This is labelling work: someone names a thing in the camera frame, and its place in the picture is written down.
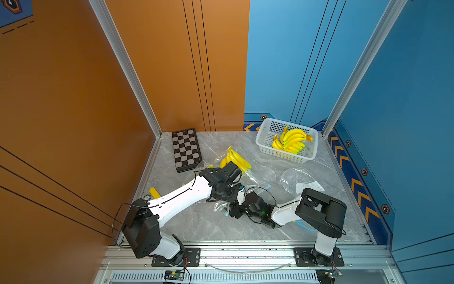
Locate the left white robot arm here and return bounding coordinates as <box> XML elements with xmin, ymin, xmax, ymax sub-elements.
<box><xmin>121</xmin><ymin>162</ymin><xmax>242</xmax><ymax>265</ymax></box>

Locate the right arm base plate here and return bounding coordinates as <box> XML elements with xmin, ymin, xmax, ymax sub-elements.
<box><xmin>293</xmin><ymin>247</ymin><xmax>345</xmax><ymax>267</ymax></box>

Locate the yellow banana bunch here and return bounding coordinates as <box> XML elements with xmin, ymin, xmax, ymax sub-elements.
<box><xmin>280</xmin><ymin>125</ymin><xmax>289</xmax><ymax>144</ymax></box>

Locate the aluminium front rail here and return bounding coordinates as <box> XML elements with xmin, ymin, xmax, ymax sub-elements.
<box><xmin>100</xmin><ymin>241</ymin><xmax>397</xmax><ymax>271</ymax></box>

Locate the clear zip-top bag blue seal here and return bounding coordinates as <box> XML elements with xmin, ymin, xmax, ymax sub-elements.
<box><xmin>294</xmin><ymin>220</ymin><xmax>317</xmax><ymax>232</ymax></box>

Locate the left green circuit board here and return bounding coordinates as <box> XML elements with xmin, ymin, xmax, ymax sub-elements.
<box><xmin>163</xmin><ymin>270</ymin><xmax>186</xmax><ymax>284</ymax></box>

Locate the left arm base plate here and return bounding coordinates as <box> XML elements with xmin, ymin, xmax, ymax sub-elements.
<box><xmin>151</xmin><ymin>247</ymin><xmax>201</xmax><ymax>267</ymax></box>

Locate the brown checkered chessboard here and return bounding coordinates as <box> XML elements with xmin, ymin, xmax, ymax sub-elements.
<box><xmin>171</xmin><ymin>128</ymin><xmax>203</xmax><ymax>173</ymax></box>

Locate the green circuit board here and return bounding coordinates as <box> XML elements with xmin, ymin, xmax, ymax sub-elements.
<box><xmin>316</xmin><ymin>270</ymin><xmax>343</xmax><ymax>284</ymax></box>
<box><xmin>163</xmin><ymin>270</ymin><xmax>186</xmax><ymax>284</ymax></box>

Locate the right green circuit board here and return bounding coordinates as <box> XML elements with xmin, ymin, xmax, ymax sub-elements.
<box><xmin>316</xmin><ymin>270</ymin><xmax>343</xmax><ymax>284</ymax></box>

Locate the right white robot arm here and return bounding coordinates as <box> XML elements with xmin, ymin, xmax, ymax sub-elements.
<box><xmin>229</xmin><ymin>188</ymin><xmax>347</xmax><ymax>269</ymax></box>

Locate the white plastic basket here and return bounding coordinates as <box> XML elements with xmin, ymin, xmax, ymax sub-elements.
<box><xmin>255</xmin><ymin>118</ymin><xmax>318</xmax><ymax>163</ymax></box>

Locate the small yellow block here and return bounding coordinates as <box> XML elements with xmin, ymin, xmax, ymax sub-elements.
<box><xmin>149</xmin><ymin>188</ymin><xmax>161</xmax><ymax>200</ymax></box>

